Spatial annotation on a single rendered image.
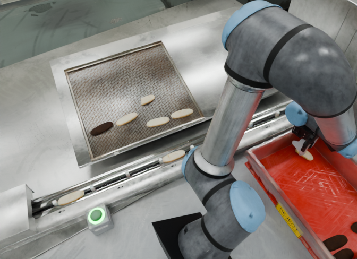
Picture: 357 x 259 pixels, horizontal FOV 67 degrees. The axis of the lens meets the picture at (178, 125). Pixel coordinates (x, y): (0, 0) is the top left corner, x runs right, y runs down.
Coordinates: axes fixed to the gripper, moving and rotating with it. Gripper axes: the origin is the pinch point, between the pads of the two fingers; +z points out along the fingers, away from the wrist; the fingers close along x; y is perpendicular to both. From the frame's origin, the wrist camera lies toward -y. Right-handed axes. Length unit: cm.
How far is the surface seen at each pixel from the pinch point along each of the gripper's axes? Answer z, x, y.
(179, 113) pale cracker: -5, 28, 46
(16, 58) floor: 84, 67, 293
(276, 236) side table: 4.3, 33.2, -12.9
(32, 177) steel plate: 3, 90, 66
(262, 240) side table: 4.2, 37.7, -10.7
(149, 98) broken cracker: -7, 33, 60
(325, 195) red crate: 4.1, 8.2, -15.2
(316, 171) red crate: 4.1, 2.0, -7.3
